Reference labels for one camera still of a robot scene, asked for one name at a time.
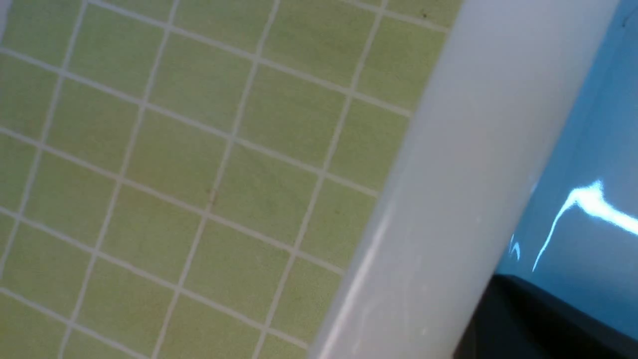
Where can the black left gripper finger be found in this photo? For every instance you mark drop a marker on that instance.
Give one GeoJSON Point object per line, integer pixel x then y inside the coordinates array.
{"type": "Point", "coordinates": [518, 320]}

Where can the large white plastic tub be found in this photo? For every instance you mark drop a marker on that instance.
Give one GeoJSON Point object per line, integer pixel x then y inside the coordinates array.
{"type": "Point", "coordinates": [508, 77]}

